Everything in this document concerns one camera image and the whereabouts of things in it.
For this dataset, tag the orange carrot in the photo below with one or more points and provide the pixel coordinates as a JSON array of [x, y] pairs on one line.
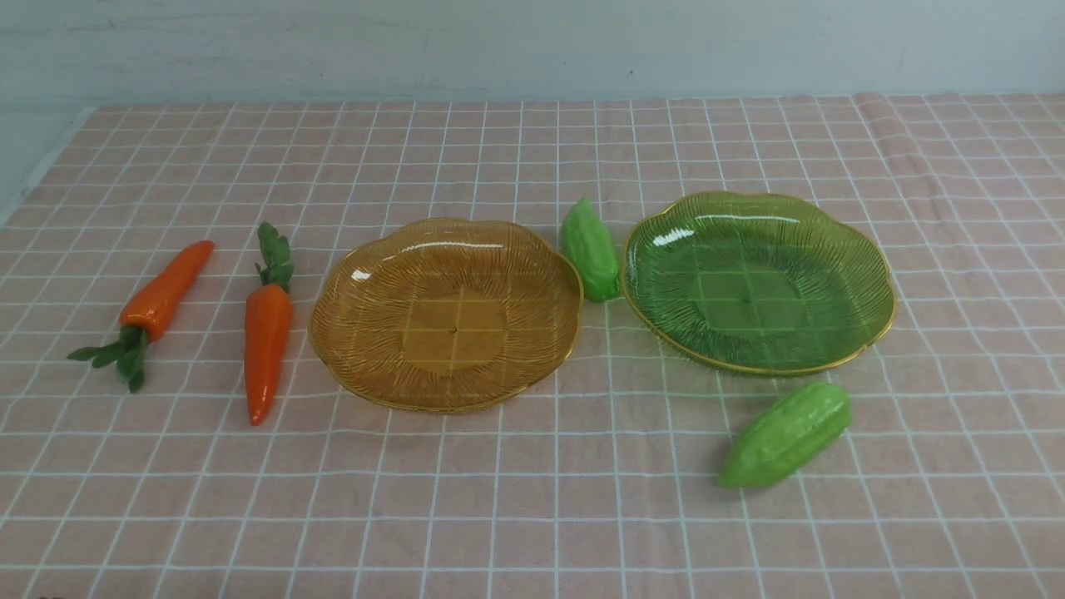
[[147, 316], [268, 311]]

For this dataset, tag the green glass plate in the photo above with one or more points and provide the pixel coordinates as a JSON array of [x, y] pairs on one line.
[[764, 285]]

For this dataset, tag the green bitter gourd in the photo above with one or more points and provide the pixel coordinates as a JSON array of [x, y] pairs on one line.
[[588, 244], [787, 436]]

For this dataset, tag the amber glass plate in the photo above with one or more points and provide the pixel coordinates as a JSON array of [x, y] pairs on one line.
[[447, 315]]

